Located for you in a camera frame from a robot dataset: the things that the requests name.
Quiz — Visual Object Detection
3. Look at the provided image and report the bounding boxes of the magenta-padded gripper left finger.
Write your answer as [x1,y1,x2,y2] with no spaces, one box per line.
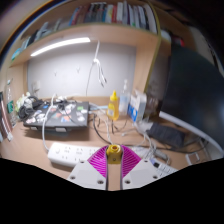
[66,145,111,191]

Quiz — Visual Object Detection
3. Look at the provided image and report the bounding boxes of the white and blue keyboard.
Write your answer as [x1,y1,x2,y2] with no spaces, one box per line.
[149,158,179,178]

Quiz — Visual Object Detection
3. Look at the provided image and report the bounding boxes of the blue and white box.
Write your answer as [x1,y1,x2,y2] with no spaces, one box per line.
[128,89,148,124]

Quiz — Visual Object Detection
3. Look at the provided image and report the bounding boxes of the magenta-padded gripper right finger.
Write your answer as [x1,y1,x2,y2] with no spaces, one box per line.
[120,145,168,191]

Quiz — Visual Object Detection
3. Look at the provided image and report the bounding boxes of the clear pump bottle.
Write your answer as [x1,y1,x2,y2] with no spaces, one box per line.
[118,79,131,116]

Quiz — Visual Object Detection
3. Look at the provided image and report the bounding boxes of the black computer monitor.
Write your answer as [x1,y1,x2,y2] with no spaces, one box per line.
[159,46,224,158]

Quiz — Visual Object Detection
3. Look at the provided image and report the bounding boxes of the white power strip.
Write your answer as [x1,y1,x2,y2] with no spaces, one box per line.
[47,142,105,168]

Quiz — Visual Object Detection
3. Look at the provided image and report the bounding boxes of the yellow charger block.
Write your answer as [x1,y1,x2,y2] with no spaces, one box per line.
[106,143,123,165]

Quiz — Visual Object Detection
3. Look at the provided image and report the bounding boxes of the clear water bottle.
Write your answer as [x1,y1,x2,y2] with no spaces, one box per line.
[5,79,18,126]

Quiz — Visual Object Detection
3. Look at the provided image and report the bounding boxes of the white hanging charging cable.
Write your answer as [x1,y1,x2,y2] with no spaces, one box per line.
[85,40,108,98]

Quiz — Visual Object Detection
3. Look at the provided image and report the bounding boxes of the grey tangled cables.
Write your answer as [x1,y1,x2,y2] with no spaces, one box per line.
[91,111,168,161]

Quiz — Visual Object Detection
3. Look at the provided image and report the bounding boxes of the black headphones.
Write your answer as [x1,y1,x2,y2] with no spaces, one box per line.
[17,95,41,120]

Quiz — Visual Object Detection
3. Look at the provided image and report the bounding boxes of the wooden shelf unit with books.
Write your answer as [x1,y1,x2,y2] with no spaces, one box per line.
[9,0,174,68]

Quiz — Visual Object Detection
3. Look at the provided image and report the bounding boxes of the white power strip cable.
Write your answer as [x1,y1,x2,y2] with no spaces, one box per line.
[41,93,59,153]

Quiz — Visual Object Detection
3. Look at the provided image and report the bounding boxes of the black laptop with stickers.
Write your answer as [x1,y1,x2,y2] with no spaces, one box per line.
[23,100,90,133]

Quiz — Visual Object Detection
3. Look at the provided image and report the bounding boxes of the pink and black hair straightener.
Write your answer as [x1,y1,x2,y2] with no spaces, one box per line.
[0,91,14,143]

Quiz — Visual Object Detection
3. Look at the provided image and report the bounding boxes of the yellow squeeze bottle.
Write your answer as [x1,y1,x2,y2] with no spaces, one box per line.
[106,90,120,122]

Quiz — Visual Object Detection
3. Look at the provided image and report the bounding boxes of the white light bar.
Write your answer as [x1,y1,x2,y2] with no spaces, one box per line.
[29,36,92,58]

